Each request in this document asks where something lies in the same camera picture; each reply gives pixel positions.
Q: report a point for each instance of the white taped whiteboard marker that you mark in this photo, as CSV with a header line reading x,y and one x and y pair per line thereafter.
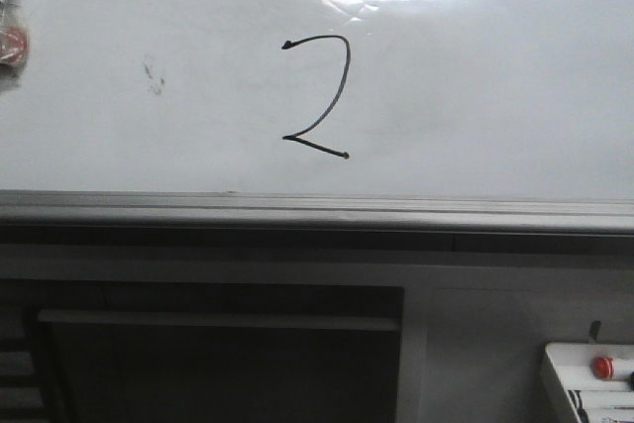
x,y
14,36

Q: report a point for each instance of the white whiteboard with aluminium frame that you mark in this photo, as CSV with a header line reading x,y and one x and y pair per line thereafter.
x,y
460,115

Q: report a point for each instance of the dark cabinet panel with bar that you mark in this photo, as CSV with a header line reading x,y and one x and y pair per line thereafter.
x,y
91,351

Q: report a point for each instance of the white marker tray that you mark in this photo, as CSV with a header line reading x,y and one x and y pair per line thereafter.
x,y
575,393

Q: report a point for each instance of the red capped marker in tray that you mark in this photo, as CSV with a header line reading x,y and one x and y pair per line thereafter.
x,y
610,368

